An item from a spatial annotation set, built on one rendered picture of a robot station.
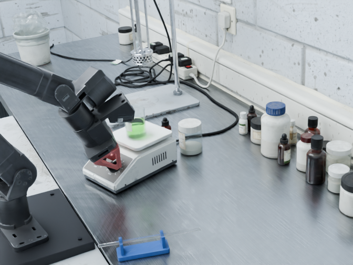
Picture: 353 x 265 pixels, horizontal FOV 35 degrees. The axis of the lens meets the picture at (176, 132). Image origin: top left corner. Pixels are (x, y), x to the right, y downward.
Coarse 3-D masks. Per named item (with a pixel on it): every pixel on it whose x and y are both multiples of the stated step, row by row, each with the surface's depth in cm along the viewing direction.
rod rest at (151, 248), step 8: (160, 232) 109; (120, 240) 108; (160, 240) 111; (120, 248) 107; (128, 248) 110; (136, 248) 109; (144, 248) 109; (152, 248) 109; (160, 248) 109; (168, 248) 109; (120, 256) 107; (128, 256) 107; (136, 256) 108; (144, 256) 108
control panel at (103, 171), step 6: (120, 156) 133; (126, 156) 132; (90, 162) 136; (126, 162) 131; (90, 168) 135; (96, 168) 134; (102, 168) 133; (120, 168) 131; (96, 174) 133; (102, 174) 132; (108, 174) 131; (114, 174) 130; (120, 174) 129; (108, 180) 130; (114, 180) 129
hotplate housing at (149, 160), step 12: (156, 144) 136; (168, 144) 137; (132, 156) 132; (144, 156) 132; (156, 156) 135; (168, 156) 138; (84, 168) 137; (132, 168) 131; (144, 168) 133; (156, 168) 136; (96, 180) 133; (120, 180) 129; (132, 180) 132
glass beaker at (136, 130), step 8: (136, 104) 137; (136, 112) 137; (144, 112) 134; (136, 120) 132; (144, 120) 134; (128, 128) 134; (136, 128) 133; (144, 128) 135; (128, 136) 135; (136, 136) 134; (144, 136) 135
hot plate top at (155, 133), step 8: (152, 128) 140; (160, 128) 140; (120, 136) 137; (152, 136) 136; (160, 136) 136; (168, 136) 137; (120, 144) 135; (128, 144) 133; (136, 144) 133; (144, 144) 132; (152, 144) 134
